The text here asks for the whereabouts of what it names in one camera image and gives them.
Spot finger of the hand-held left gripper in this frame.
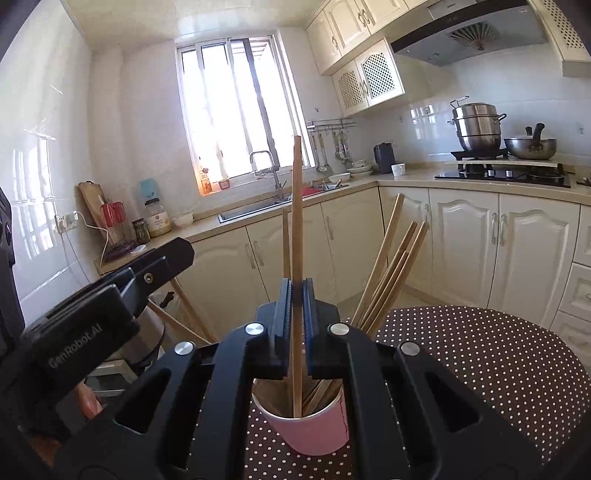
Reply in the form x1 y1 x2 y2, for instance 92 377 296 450
131 237 195 308
44 269 139 326

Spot wooden cutting board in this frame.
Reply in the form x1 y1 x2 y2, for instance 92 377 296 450
78 181 112 241

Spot cream lattice door cabinet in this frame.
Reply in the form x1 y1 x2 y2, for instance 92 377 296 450
331 39 407 117
526 0 591 77

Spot steel faucet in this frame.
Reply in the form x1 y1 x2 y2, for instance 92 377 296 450
249 150 286 204

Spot steel steamer pot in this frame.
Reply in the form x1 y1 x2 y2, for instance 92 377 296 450
447 96 507 152

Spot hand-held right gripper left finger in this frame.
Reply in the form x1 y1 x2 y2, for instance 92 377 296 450
53 277 294 480

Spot brown polka dot tablecloth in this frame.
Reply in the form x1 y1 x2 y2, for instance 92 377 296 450
242 305 589 480

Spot wall socket with charger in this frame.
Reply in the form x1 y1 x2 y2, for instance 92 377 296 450
54 210 80 232

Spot white charging cable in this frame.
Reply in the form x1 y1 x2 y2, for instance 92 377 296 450
69 211 112 259

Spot cream upper wall cabinets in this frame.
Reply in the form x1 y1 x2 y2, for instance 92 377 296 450
305 0 435 77

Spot person's left hand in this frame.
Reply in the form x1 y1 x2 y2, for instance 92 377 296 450
74 382 105 420

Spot pink cup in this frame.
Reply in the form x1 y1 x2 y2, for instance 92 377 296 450
252 378 349 457

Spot hanging metal skimmer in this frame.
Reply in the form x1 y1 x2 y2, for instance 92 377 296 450
335 131 354 162

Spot white metal stool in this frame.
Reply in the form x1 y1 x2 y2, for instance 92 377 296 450
85 360 139 398

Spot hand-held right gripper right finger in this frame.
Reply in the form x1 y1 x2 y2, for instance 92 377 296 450
302 277 543 480

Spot steel wok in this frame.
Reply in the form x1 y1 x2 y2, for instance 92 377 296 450
503 122 558 160

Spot red kitchen tool set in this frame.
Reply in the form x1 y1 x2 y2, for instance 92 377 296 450
99 198 126 245

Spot steel kitchen sink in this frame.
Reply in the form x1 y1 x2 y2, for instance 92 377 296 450
218 182 349 224

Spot large glass jar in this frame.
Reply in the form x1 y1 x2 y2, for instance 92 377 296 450
144 198 172 237

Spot white wooden board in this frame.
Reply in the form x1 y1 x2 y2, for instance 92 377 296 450
457 154 565 168

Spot black range hood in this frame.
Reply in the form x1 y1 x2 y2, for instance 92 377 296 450
390 0 550 68

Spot wall utensil rail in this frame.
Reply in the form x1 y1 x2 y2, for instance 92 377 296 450
306 119 357 132

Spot cream base cabinets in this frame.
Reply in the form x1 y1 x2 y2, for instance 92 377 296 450
95 182 591 356

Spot black rice cooker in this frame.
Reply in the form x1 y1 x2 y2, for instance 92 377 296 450
131 291 175 367

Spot hanging metal ladle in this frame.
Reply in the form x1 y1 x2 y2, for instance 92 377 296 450
314 133 329 174

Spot black kettle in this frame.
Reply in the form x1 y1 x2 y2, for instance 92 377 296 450
373 142 397 175

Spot sliding kitchen window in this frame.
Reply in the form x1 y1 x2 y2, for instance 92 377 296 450
175 37 319 197

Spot black gas stove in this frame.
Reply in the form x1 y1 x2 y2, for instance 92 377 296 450
434 148 573 189

